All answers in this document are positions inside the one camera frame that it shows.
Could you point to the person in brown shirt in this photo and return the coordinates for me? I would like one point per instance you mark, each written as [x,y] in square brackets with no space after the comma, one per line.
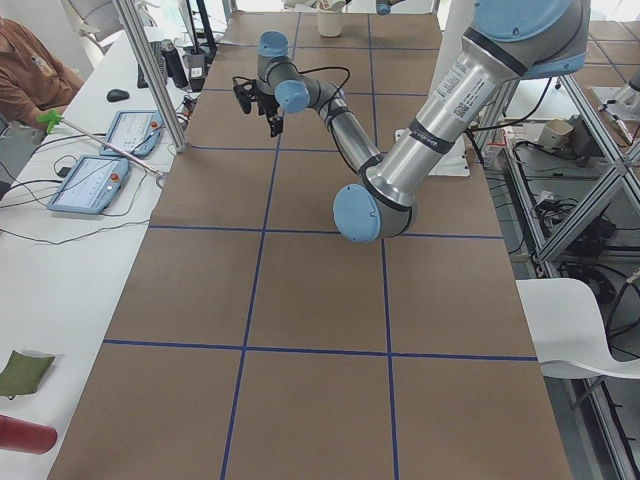
[33,81]

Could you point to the aluminium frame post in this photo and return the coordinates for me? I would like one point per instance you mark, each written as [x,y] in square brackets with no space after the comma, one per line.
[128,15]

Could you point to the upper blue teach pendant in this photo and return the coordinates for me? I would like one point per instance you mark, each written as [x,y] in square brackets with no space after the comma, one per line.
[136,131]

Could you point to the black water bottle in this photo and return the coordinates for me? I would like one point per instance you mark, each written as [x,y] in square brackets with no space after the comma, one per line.
[174,66]

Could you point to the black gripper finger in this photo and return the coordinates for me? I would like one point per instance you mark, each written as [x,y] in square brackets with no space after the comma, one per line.
[276,123]

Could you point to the white chair seat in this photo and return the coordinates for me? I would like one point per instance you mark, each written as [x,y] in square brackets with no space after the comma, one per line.
[567,331]

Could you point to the red cylinder bottle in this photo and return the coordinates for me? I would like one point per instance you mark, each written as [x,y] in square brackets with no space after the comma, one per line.
[26,437]

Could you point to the black computer mouse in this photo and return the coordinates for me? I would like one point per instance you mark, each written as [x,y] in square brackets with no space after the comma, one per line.
[116,95]

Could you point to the blue teach pendant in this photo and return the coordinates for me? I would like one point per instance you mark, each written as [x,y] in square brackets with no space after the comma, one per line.
[136,131]
[90,186]

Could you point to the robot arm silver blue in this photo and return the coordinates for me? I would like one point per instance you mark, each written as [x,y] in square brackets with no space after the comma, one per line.
[384,7]
[505,41]

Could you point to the green cloth pouch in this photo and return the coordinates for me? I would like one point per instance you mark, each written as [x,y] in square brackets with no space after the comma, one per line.
[23,373]

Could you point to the lower blue teach pendant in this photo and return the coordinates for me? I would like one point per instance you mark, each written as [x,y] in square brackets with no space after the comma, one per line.
[90,186]

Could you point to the white paper cup box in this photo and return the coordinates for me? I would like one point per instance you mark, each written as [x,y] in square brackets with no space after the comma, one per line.
[555,133]

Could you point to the metal rod green handle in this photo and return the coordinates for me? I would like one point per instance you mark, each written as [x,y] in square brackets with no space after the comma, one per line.
[52,118]

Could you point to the cream cylindrical container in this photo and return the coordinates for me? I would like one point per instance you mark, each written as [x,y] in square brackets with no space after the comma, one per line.
[329,18]

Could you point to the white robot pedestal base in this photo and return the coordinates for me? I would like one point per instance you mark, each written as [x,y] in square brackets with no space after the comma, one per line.
[454,163]

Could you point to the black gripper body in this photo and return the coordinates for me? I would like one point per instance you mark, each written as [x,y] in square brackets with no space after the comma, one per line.
[270,106]

